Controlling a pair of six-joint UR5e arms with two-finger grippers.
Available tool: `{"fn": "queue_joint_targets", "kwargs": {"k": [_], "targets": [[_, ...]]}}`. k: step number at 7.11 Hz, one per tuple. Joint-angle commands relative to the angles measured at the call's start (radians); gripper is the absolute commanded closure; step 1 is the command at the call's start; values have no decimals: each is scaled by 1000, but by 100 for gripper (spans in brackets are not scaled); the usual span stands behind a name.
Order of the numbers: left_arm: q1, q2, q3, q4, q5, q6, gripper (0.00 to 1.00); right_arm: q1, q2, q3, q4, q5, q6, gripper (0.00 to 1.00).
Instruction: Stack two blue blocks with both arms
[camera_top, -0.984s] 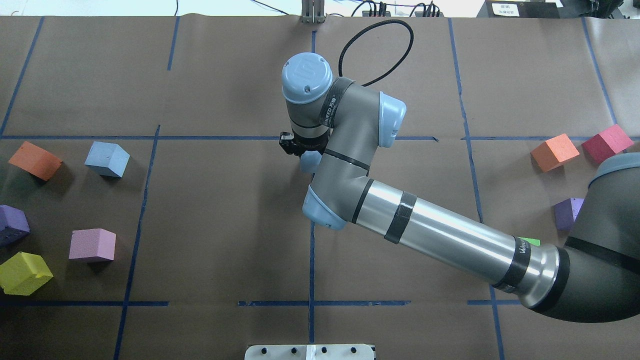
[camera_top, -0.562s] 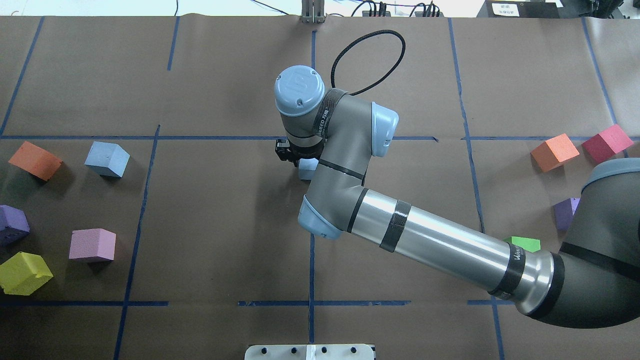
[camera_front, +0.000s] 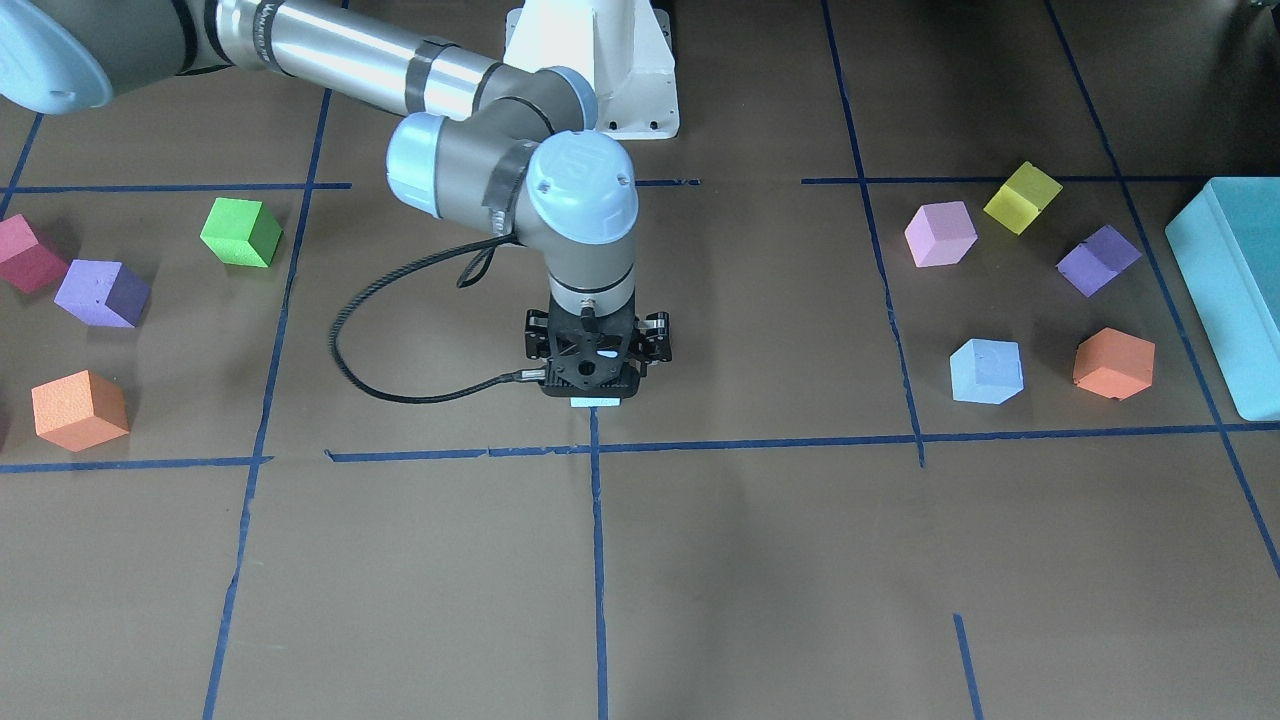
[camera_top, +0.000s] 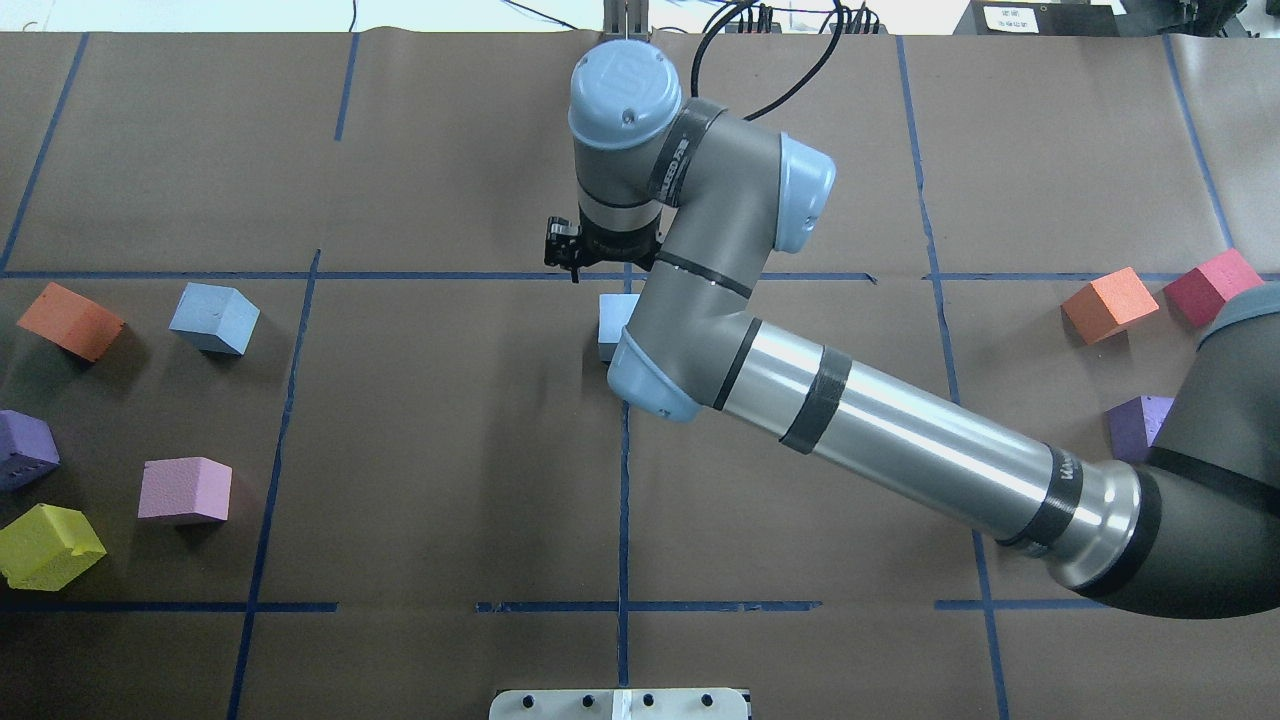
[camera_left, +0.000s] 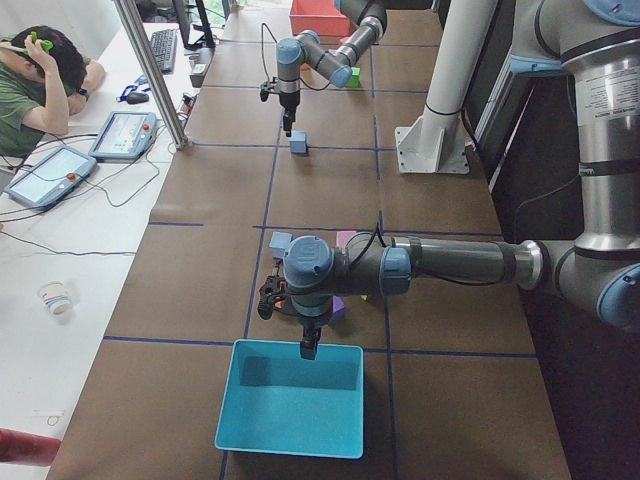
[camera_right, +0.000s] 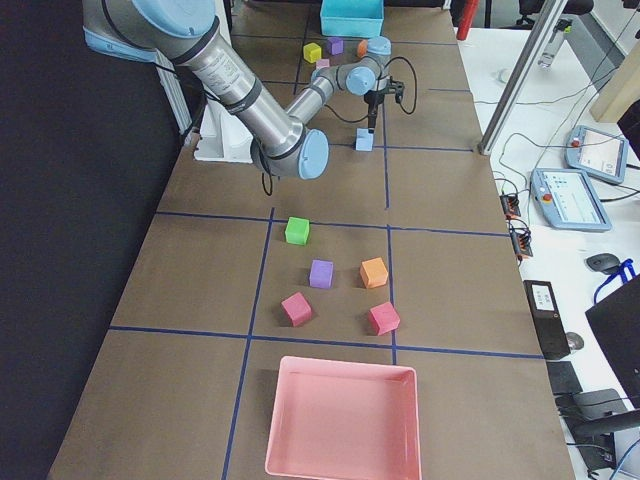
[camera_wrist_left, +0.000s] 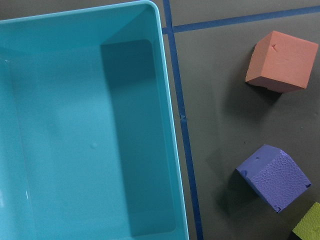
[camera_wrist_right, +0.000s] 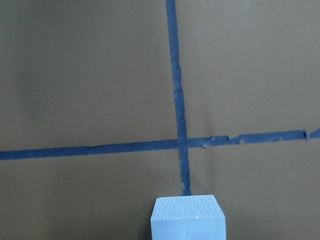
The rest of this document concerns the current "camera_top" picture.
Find orange foam block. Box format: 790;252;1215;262
1061;266;1160;345
17;282;125;363

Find black box with label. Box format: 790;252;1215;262
952;1;1120;37

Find purple foam block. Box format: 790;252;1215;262
1105;395;1174;462
1;409;61;492

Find purple foam block left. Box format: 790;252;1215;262
1;409;61;492

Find orange foam block right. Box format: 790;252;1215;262
1061;266;1160;345

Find light blue block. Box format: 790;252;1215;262
169;282;260;356
596;293;640;364

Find pink foam block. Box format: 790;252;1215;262
136;457;233;525

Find orange foam block left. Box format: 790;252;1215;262
17;282;125;363

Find purple foam block right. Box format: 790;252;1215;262
1105;395;1174;462

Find aluminium frame post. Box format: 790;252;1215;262
602;0;652;42

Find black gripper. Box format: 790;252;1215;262
580;222;662;272

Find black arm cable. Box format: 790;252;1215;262
690;0;844;123

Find yellow foam block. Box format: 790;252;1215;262
1;503;108;592

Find power strip left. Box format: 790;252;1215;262
721;5;782;35

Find red foam block far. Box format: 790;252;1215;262
1164;249;1265;329

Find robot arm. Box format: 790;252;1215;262
568;40;1279;619

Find power strip right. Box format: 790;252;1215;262
819;6;888;35

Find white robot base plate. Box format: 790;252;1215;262
488;687;753;719

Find power strip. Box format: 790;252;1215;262
819;6;888;35
721;5;782;35

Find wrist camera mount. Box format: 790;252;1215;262
544;217;584;284

